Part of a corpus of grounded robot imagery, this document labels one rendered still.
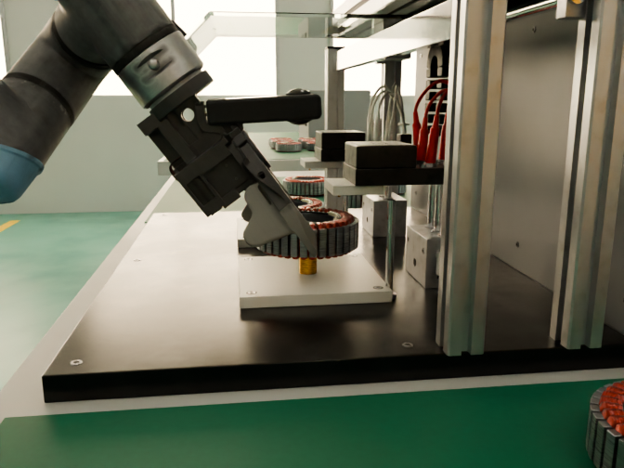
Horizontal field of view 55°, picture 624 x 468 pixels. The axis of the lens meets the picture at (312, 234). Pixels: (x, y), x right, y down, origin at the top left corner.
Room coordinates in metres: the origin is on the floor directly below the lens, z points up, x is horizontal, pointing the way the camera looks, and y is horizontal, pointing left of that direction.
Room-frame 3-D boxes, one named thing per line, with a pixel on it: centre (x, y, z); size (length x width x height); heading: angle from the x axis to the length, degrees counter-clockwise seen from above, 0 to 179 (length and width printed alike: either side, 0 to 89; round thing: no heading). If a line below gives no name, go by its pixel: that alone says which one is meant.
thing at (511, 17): (0.77, -0.16, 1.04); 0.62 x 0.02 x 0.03; 7
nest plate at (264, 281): (0.63, 0.00, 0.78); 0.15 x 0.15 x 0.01; 7
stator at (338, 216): (0.63, 0.01, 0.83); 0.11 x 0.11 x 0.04
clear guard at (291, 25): (0.86, 0.03, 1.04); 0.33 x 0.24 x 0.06; 97
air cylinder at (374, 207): (0.88, -0.11, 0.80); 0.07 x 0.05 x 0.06; 7
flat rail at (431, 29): (0.76, -0.08, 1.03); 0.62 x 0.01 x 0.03; 7
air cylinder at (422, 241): (0.64, -0.14, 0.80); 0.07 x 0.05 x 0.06; 7
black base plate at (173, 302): (0.75, 0.01, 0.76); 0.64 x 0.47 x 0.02; 7
